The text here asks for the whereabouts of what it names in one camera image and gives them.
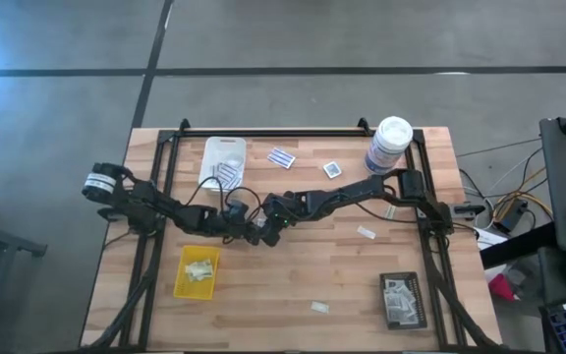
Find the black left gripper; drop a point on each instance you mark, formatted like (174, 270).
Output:
(241, 221)

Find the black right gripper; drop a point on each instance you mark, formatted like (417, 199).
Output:
(288, 209)

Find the blue striped bandage packet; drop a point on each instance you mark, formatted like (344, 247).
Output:
(281, 158)
(235, 184)
(229, 173)

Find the dark striped bandage packet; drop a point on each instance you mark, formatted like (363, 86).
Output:
(218, 173)

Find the narrow white bandage packet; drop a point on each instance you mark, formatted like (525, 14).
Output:
(205, 264)

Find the small white packet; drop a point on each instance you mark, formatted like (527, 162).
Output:
(207, 273)
(366, 232)
(193, 269)

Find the white plastic bin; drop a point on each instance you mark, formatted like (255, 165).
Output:
(214, 147)

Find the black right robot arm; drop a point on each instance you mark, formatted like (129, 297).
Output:
(386, 187)

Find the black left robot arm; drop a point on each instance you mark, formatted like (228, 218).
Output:
(165, 206)

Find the yellow plastic basket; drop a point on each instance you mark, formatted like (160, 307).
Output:
(185, 287)

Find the white wipes canister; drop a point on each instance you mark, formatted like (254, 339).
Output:
(388, 145)

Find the dark grey plastic tray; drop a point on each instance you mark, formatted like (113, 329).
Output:
(421, 300)

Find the white paper sheet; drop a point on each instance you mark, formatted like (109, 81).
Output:
(489, 238)

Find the black power adapter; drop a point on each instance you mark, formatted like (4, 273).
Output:
(509, 216)

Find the red object on floor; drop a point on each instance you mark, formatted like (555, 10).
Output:
(501, 289)

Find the black desk beam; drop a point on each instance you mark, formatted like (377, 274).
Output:
(519, 248)

